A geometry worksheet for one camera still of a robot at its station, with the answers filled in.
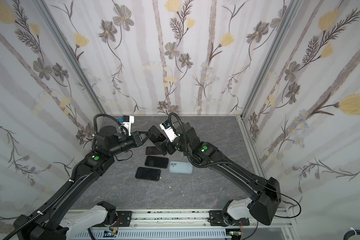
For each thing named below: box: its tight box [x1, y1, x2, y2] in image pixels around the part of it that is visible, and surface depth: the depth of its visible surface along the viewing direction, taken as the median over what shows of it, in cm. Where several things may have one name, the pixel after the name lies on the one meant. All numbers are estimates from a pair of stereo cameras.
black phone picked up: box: [145, 146, 164, 155], surface depth 71 cm
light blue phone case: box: [169, 161, 193, 174], surface depth 94 cm
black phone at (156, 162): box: [144, 155, 169, 169], surface depth 95 cm
